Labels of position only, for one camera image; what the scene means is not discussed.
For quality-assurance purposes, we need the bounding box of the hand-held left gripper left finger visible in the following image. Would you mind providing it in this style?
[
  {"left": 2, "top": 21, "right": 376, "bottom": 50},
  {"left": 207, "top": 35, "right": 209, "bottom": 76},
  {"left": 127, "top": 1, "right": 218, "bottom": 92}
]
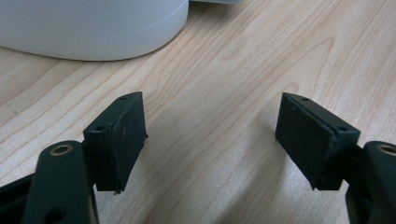
[{"left": 82, "top": 91, "right": 149, "bottom": 196}]

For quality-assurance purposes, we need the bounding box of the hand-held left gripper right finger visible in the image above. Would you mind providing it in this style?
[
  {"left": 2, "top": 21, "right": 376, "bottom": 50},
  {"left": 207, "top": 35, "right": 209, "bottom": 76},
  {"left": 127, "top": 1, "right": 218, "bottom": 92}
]
[{"left": 275, "top": 91, "right": 361, "bottom": 191}]

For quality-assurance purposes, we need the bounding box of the white pedal trash can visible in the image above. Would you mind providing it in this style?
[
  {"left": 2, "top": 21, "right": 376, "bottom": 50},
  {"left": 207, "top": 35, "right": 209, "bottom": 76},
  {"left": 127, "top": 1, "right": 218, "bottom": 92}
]
[{"left": 0, "top": 0, "right": 244, "bottom": 62}]

